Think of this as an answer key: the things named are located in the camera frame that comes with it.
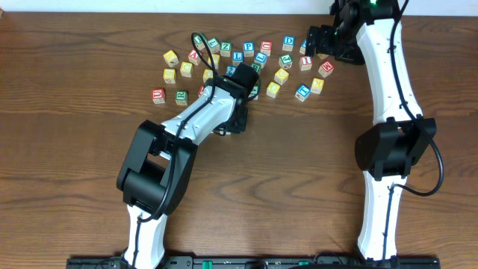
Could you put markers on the blue T block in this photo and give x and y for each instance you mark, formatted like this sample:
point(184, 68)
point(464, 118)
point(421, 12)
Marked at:
point(302, 92)

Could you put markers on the yellow G block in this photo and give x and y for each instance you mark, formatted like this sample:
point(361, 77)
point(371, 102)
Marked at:
point(281, 76)

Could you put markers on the blue S block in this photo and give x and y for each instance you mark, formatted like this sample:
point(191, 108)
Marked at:
point(302, 49)

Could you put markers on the yellow block upper left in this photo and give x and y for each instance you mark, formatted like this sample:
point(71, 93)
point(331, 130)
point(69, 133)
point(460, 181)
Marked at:
point(171, 58)

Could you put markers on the yellow K block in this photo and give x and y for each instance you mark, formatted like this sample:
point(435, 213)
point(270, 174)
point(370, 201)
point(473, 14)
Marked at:
point(317, 85)

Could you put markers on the yellow C block left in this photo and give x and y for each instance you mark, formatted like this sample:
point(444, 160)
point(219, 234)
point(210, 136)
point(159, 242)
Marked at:
point(186, 69)

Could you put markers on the yellow block centre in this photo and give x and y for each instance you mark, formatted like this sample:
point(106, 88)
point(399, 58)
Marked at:
point(273, 89)

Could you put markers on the green R block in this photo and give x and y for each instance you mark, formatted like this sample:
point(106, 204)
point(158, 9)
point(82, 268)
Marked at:
point(181, 98)

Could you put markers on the red U block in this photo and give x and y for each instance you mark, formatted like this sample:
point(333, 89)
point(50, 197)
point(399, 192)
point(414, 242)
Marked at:
point(158, 96)

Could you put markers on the green F block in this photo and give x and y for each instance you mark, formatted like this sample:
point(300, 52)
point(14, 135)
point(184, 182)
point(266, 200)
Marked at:
point(200, 41)

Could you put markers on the red A block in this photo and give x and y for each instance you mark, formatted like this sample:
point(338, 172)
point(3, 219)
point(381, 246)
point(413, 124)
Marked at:
point(194, 57)

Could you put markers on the blue P block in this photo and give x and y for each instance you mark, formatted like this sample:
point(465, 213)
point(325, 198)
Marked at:
point(248, 49)

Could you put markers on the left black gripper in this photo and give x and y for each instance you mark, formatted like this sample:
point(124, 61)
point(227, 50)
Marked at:
point(237, 122)

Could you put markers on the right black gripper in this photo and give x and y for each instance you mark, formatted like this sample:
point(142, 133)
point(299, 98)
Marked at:
point(314, 41)

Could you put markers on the green L block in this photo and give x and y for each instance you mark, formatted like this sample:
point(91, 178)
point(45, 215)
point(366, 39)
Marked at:
point(213, 45)

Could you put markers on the yellow S block left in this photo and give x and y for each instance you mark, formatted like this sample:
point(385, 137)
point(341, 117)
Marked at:
point(169, 76)

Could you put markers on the green 4 block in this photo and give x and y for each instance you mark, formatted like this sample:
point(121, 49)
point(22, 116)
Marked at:
point(254, 93)

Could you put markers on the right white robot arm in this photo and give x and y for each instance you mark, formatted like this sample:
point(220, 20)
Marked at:
point(367, 32)

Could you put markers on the blue 2 block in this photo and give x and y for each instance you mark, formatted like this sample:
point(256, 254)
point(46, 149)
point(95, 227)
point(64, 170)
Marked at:
point(230, 70)

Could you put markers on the yellow s block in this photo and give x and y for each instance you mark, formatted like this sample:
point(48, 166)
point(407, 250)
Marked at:
point(214, 60)
point(169, 76)

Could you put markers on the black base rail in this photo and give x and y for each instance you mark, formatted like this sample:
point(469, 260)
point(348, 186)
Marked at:
point(323, 261)

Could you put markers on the green Z block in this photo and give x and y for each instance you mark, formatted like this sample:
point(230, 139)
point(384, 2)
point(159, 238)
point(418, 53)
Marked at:
point(226, 49)

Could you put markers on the yellow O block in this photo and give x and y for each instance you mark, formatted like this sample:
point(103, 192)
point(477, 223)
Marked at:
point(207, 74)

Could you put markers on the green J block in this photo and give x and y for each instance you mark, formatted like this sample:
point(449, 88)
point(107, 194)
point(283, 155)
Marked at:
point(285, 61)

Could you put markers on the blue L block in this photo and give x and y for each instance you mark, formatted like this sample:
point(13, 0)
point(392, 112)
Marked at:
point(237, 58)

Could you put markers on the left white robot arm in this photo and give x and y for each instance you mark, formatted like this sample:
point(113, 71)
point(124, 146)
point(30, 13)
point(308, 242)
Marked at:
point(157, 167)

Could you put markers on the green B block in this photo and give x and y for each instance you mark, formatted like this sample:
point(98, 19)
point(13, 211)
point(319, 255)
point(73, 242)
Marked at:
point(256, 67)

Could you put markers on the red M block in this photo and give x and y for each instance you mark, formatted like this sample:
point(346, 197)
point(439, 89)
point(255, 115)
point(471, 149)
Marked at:
point(326, 68)

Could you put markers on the red C block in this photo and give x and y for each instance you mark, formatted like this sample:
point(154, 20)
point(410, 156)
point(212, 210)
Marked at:
point(266, 47)

